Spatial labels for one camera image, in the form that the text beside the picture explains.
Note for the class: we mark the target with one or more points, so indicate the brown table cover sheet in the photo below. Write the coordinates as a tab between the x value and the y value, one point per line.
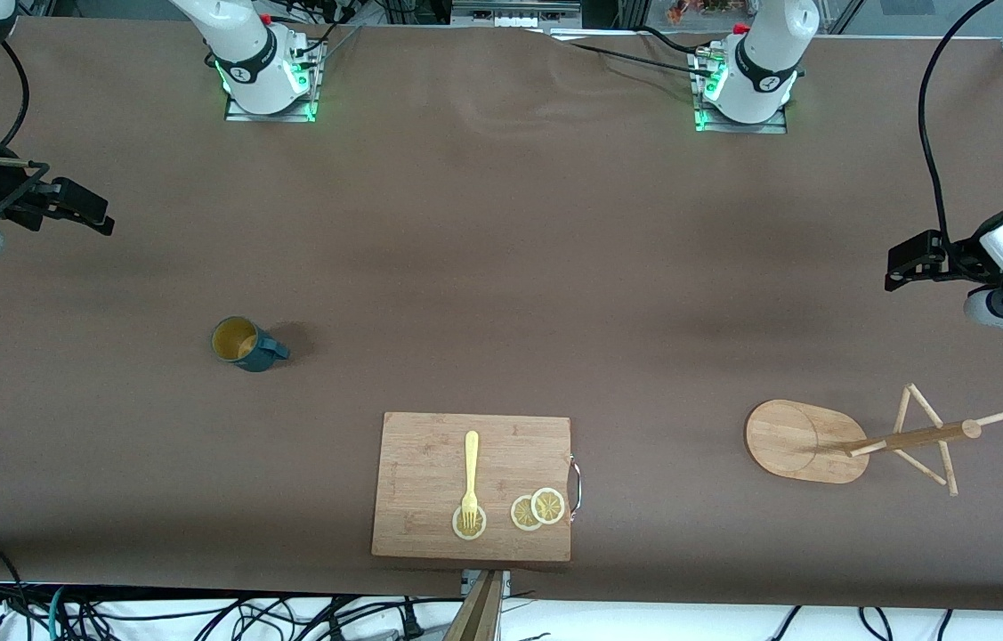
501	267

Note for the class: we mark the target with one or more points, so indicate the lemon slice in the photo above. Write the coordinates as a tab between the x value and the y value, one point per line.
549	506
521	515
469	531

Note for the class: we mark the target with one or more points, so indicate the small metal bracket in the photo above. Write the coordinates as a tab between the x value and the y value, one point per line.
505	580

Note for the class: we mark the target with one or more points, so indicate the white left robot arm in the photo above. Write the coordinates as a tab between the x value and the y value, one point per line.
764	62

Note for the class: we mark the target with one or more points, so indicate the yellow plastic fork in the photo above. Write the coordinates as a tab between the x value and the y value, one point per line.
471	463

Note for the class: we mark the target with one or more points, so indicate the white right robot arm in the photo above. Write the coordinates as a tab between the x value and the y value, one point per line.
238	44

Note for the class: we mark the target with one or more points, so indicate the wooden cutting board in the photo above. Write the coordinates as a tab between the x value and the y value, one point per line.
430	472

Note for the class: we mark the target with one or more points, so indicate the wooden beam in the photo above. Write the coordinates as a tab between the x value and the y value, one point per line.
479	619

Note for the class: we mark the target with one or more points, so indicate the grey power strip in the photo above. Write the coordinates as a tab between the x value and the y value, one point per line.
514	13

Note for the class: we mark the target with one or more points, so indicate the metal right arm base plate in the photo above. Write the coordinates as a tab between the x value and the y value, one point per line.
310	89

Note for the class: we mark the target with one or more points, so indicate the wooden cup rack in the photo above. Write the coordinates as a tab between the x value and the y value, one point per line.
795	441

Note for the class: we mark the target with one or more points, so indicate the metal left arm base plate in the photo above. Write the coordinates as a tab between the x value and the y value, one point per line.
777	125

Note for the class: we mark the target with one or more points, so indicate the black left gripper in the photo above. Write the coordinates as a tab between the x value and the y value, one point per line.
961	255

